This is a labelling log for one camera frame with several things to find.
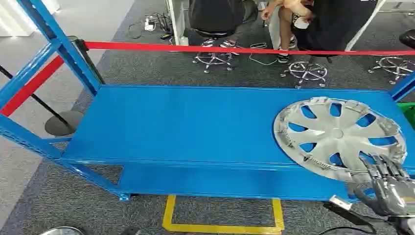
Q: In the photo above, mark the silver plastic wheel hubcap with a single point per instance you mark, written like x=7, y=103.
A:
x=337, y=134

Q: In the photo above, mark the black stanchion with round base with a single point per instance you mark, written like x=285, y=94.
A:
x=63, y=123

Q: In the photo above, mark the chrome base stool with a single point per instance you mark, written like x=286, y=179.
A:
x=307, y=71
x=214, y=59
x=394, y=66

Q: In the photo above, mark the black stanchion post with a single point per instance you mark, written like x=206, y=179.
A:
x=87, y=58

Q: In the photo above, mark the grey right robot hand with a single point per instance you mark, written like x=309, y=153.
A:
x=394, y=194

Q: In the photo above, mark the short red barrier belt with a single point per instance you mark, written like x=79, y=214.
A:
x=30, y=87

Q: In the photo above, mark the long red barrier belt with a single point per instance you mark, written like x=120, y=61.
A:
x=227, y=49

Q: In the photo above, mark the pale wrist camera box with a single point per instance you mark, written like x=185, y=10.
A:
x=340, y=202

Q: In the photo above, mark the white slanted desk leg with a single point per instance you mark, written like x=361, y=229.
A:
x=364, y=26

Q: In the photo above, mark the green plastic crate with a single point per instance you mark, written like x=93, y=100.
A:
x=409, y=113

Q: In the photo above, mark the person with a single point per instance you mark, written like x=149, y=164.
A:
x=327, y=22
x=215, y=14

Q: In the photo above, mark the blue metal shelf rack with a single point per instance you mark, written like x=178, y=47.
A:
x=181, y=126

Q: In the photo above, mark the white power strip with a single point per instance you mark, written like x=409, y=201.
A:
x=149, y=24

